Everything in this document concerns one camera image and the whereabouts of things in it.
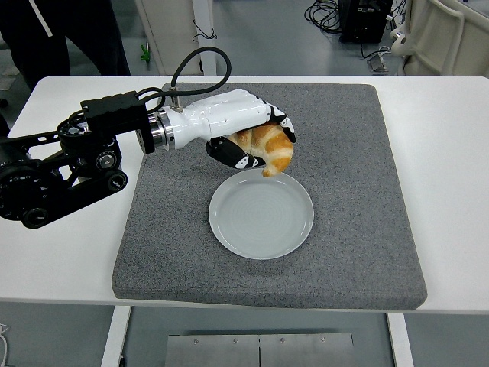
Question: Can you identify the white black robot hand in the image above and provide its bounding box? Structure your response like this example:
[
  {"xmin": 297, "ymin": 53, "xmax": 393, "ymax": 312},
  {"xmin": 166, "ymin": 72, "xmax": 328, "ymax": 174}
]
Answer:
[{"xmin": 166, "ymin": 89, "xmax": 297, "ymax": 171}]

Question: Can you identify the golden brown croissant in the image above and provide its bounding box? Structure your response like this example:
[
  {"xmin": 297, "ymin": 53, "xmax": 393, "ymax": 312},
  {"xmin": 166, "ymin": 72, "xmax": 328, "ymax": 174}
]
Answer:
[{"xmin": 228, "ymin": 122, "xmax": 294, "ymax": 178}]

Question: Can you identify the pale grey round plate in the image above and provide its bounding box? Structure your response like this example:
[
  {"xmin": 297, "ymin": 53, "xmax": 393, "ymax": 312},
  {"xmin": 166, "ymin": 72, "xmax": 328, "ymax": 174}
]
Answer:
[{"xmin": 208, "ymin": 169, "xmax": 316, "ymax": 261}]

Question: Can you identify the grey metal plate with screws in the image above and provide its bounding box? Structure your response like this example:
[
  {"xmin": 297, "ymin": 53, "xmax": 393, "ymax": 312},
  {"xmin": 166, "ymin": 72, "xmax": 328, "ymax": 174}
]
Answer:
[{"xmin": 164, "ymin": 333, "xmax": 355, "ymax": 367}]

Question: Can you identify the white cabinet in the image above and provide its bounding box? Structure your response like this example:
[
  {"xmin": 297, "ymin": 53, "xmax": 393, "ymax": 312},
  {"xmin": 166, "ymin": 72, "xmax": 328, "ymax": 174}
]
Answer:
[{"xmin": 134, "ymin": 0, "xmax": 203, "ymax": 76}]

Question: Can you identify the grey speckled square mat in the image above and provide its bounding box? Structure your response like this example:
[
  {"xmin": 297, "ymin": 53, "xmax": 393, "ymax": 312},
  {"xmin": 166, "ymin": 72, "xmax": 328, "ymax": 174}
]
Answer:
[{"xmin": 110, "ymin": 81, "xmax": 428, "ymax": 313}]

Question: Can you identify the person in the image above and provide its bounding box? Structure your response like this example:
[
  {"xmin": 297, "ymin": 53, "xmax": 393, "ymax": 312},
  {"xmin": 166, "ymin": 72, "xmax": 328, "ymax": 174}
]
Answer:
[{"xmin": 0, "ymin": 0, "xmax": 131, "ymax": 92}]

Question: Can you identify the small grey floor pedal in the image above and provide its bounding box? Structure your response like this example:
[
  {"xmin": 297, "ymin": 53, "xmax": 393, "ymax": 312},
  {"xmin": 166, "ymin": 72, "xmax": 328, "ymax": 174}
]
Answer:
[{"xmin": 367, "ymin": 53, "xmax": 390, "ymax": 73}]

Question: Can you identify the black computer case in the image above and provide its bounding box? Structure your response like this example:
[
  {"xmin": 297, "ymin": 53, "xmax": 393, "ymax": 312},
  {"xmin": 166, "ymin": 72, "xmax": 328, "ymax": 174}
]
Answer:
[{"xmin": 338, "ymin": 0, "xmax": 394, "ymax": 44}]

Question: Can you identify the thin black hanging cable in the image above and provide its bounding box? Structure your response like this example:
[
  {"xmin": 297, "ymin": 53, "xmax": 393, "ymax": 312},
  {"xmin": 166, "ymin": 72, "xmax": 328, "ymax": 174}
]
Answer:
[{"xmin": 192, "ymin": 18, "xmax": 219, "ymax": 42}]

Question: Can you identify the black floor cable bundle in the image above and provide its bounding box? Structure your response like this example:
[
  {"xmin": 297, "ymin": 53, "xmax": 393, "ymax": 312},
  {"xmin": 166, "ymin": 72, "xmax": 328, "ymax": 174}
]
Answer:
[{"xmin": 304, "ymin": 0, "xmax": 342, "ymax": 34}]

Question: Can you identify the cream white frame structure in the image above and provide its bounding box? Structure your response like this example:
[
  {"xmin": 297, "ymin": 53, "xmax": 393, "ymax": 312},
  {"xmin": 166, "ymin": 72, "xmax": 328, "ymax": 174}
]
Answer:
[{"xmin": 389, "ymin": 0, "xmax": 489, "ymax": 77}]

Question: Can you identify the thin white cable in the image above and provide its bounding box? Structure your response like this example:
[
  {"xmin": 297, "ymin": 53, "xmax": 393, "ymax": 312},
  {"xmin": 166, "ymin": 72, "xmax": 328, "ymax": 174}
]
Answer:
[{"xmin": 0, "ymin": 323, "xmax": 11, "ymax": 367}]

